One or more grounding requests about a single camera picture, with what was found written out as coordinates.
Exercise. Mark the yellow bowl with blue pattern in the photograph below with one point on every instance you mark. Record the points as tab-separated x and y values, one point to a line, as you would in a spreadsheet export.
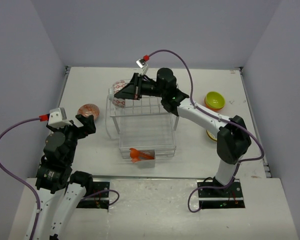
211	136

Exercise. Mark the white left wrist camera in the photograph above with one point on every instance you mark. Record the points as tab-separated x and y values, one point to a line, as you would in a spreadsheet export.
58	118

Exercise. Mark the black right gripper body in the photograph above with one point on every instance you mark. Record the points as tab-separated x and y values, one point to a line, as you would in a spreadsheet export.
146	88

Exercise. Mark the orange plastic bowl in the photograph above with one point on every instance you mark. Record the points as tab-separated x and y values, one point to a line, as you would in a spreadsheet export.
214	104

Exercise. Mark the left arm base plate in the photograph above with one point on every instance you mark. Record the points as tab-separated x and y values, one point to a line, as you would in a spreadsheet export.
98	201

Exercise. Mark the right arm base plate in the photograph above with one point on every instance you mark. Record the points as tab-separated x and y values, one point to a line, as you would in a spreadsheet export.
230	198

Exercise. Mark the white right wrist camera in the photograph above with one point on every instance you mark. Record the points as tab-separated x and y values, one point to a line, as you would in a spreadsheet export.
142	64

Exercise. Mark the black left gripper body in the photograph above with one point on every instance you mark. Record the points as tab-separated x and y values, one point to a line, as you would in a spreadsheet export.
72	132

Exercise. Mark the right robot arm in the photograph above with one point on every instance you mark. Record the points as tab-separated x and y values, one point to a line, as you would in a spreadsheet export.
233	140

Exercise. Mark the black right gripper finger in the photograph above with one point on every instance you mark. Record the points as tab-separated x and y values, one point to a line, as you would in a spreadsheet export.
128	92
132	82

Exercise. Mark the white wire dish rack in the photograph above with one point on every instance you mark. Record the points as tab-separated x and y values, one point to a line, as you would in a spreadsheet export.
140	124

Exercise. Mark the metal cutlery holder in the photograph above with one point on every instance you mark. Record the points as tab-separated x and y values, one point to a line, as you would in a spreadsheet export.
145	163

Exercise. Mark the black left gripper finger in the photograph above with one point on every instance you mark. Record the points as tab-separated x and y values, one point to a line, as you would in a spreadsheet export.
86	121
85	133

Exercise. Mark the blue zigzag bowl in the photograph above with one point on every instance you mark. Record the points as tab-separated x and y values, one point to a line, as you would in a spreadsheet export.
89	109

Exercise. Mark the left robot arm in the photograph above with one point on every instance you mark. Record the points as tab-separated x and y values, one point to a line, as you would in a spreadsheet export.
59	189

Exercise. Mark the lime green bowl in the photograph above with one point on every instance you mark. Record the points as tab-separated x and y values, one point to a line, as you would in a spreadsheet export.
215	95

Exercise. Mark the orange plastic utensils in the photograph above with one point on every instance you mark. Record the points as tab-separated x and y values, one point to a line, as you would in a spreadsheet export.
137	156

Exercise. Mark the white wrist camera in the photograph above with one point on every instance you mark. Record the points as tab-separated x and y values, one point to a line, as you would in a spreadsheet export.
58	118
142	64

